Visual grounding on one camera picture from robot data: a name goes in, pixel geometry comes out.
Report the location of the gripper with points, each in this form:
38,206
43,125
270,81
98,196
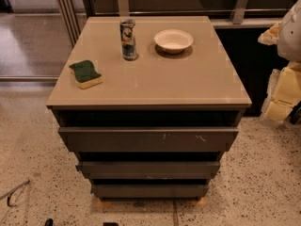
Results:
291,39

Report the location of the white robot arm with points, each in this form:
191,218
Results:
286,35

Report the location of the grey drawer cabinet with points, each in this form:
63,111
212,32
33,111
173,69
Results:
198,87

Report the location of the grey middle drawer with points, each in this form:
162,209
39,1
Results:
151,170

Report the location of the grey drawer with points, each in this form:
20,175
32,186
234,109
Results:
151,170
149,191
150,140

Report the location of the grey bottom drawer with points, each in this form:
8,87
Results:
149,191

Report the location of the grey top drawer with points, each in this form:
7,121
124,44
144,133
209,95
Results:
150,140

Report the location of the white bowl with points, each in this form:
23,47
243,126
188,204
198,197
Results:
173,41

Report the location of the blue white drink can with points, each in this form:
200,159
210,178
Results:
127,35

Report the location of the green yellow sponge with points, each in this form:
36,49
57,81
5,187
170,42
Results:
85,74

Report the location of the metal railing frame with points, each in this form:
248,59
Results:
224,13

